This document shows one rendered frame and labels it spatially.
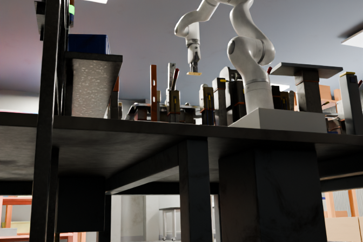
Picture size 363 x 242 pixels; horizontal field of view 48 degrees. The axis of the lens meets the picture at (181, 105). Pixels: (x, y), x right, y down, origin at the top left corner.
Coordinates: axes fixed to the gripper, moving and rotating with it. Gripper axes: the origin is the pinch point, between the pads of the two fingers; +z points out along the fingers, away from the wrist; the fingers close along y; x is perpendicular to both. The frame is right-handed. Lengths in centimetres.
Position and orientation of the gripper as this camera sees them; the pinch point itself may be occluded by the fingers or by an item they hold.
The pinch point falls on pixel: (194, 69)
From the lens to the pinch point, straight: 241.9
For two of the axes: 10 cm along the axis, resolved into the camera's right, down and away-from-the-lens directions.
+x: -9.6, -0.5, -2.9
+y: -2.9, 2.8, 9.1
